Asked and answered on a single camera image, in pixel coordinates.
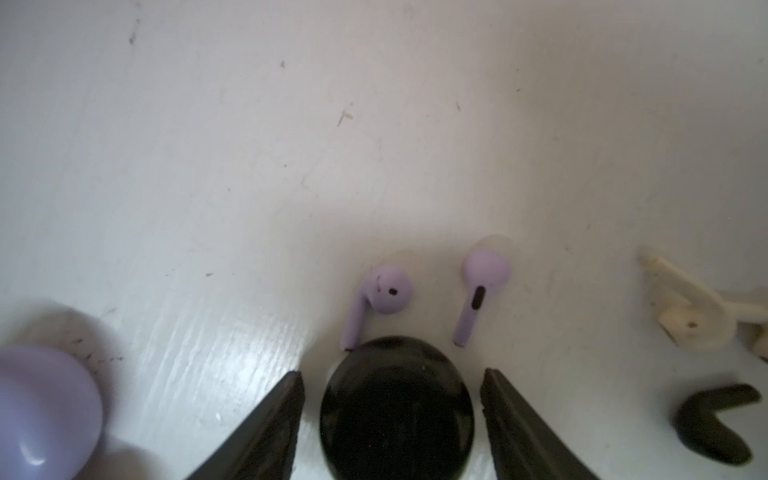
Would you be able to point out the black round earbud case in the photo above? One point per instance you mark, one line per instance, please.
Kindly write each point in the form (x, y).
(396, 408)

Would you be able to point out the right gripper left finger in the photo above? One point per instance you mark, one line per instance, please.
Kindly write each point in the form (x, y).
(264, 445)

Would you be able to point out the purple earbud left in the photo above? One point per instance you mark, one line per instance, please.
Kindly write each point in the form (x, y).
(386, 290)

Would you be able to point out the purple earbud right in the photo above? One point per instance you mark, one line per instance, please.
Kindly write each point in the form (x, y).
(484, 271)

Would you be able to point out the purple earbud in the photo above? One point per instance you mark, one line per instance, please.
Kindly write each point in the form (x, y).
(386, 290)
(484, 271)

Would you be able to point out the purple earbud case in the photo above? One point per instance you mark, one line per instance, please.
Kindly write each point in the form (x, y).
(51, 413)

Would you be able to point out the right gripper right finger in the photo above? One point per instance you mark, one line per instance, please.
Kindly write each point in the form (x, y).
(523, 446)

